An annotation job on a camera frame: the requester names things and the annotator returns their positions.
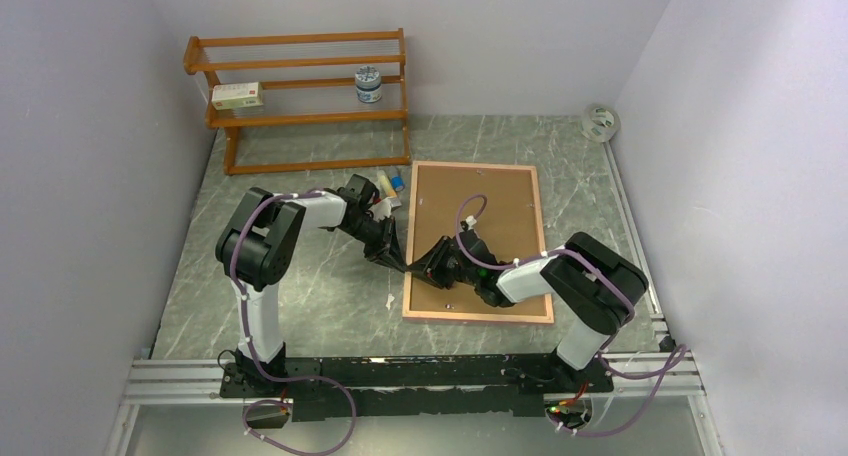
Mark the brown backing board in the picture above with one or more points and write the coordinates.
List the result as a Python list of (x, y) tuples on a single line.
[(503, 214)]

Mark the clear tape roll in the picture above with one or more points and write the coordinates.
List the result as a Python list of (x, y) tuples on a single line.
[(599, 123)]

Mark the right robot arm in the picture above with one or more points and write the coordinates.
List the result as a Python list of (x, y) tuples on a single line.
[(599, 286)]

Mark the wooden shelf rack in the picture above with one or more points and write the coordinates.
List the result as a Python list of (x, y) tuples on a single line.
[(307, 79)]

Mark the aluminium extrusion frame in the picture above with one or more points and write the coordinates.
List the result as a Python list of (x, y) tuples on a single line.
[(197, 382)]

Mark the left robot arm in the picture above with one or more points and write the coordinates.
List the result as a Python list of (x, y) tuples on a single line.
[(257, 246)]

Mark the white green cardboard box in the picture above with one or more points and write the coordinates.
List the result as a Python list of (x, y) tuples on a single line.
[(237, 95)]

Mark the small blue white jar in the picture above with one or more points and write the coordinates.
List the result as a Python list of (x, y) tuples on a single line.
[(368, 84)]

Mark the pink picture frame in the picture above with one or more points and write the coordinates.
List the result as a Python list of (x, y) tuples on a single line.
[(477, 318)]

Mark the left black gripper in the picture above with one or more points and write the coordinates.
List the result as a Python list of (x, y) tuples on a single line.
[(394, 260)]

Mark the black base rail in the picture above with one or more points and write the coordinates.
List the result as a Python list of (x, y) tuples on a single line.
[(329, 387)]

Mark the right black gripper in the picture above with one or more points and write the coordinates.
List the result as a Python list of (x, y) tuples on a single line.
[(429, 265)]

